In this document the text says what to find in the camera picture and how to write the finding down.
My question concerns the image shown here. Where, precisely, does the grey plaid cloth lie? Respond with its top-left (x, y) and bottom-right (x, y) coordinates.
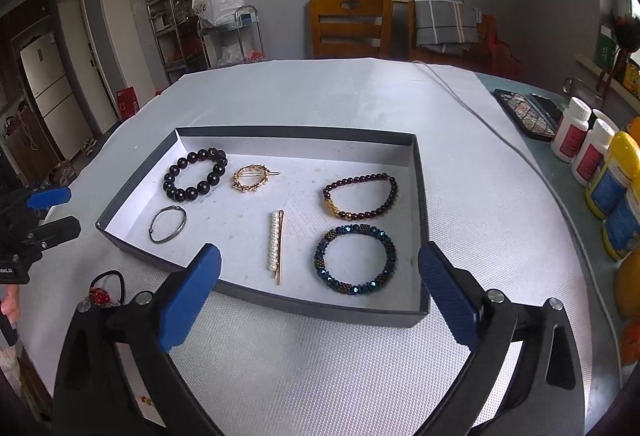
top-left (414, 0), bottom-right (482, 56)

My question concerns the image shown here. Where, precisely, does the metal cart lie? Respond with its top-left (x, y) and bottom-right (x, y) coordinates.
top-left (197, 5), bottom-right (266, 67)

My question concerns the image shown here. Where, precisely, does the yellow bottle blue label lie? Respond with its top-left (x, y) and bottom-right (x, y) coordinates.
top-left (585, 131), bottom-right (640, 221)
top-left (601, 178), bottom-right (640, 262)

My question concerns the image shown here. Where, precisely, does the white fridge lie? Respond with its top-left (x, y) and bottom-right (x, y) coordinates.
top-left (19, 33), bottom-right (81, 162)

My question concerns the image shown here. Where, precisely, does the black bead bracelet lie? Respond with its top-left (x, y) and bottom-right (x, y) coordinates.
top-left (163, 147), bottom-right (229, 203)

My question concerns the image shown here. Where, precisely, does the person's left hand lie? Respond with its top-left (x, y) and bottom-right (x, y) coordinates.
top-left (0, 288), bottom-right (21, 347)

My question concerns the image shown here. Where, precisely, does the gold round hair clip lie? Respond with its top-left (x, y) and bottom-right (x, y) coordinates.
top-left (231, 162), bottom-right (282, 193)

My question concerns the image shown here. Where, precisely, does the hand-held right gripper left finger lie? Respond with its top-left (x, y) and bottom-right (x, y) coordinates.
top-left (52, 243), bottom-right (223, 436)

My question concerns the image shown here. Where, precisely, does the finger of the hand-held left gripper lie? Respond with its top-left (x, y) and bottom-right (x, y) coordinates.
top-left (0, 185), bottom-right (72, 229)
top-left (20, 216), bottom-right (82, 253)

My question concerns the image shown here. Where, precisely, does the white cable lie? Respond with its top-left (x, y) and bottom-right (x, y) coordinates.
top-left (412, 60), bottom-right (621, 367)

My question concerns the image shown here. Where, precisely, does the red jar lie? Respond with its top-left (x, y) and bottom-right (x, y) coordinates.
top-left (620, 318), bottom-right (640, 367)

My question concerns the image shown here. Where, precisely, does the silver bangle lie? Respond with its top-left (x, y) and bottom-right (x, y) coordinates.
top-left (149, 204), bottom-right (188, 245)

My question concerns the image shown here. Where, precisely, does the green box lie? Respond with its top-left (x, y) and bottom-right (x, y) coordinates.
top-left (594, 25), bottom-right (618, 72)

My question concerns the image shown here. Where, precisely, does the garnet bead bracelet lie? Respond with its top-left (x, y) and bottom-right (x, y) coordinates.
top-left (322, 172), bottom-right (400, 222)

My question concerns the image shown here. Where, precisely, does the dark dried flower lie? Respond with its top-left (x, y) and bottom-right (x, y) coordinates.
top-left (612, 13), bottom-right (640, 52)

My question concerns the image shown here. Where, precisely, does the red box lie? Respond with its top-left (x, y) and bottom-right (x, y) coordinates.
top-left (116, 86), bottom-right (138, 122)

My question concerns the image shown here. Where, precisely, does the dark makeup palette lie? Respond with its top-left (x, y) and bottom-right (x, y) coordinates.
top-left (493, 88), bottom-right (563, 142)

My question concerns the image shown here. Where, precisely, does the pearl hair pin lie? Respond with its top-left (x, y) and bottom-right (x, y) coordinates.
top-left (267, 210), bottom-right (287, 286)

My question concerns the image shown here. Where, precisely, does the metal shelf rack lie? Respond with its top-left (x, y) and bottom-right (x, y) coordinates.
top-left (145, 0), bottom-right (208, 77)

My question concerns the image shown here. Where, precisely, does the red bead hair tie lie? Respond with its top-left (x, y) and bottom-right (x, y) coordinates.
top-left (82, 270), bottom-right (126, 309)

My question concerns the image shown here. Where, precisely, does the orange liquid jar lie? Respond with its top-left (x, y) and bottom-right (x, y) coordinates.
top-left (615, 248), bottom-right (640, 322)

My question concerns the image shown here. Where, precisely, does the white bottle red label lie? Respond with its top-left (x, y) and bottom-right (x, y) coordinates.
top-left (550, 97), bottom-right (592, 163)
top-left (571, 118), bottom-right (617, 188)

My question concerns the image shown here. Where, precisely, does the red bag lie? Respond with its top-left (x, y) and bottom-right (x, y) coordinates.
top-left (480, 13), bottom-right (526, 77)

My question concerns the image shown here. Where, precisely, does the blue bead bracelet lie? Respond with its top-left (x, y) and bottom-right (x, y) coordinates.
top-left (313, 223), bottom-right (398, 297)

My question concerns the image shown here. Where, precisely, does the white plastic bag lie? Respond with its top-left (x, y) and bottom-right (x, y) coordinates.
top-left (192, 0), bottom-right (245, 27)

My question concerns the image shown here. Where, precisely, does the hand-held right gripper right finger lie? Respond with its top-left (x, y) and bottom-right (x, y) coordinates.
top-left (416, 241), bottom-right (586, 436)

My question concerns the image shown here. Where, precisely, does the dark grey cardboard box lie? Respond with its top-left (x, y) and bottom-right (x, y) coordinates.
top-left (95, 126), bottom-right (432, 329)

